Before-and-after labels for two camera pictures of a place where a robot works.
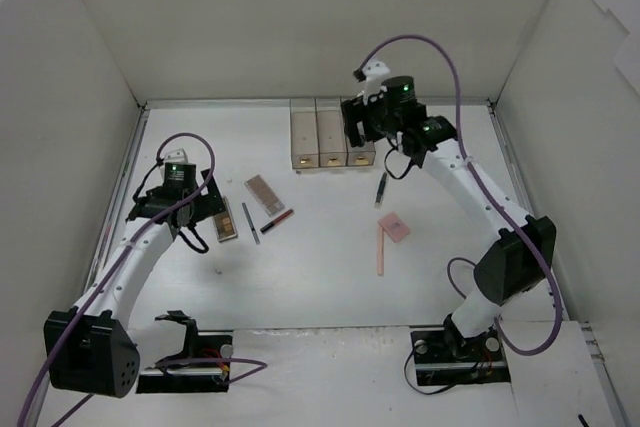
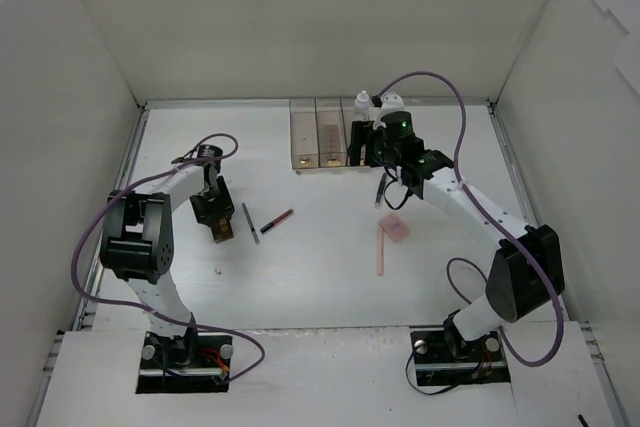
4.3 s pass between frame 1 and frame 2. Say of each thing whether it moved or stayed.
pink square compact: stayed
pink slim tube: stayed
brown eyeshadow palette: stayed
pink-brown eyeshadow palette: moved
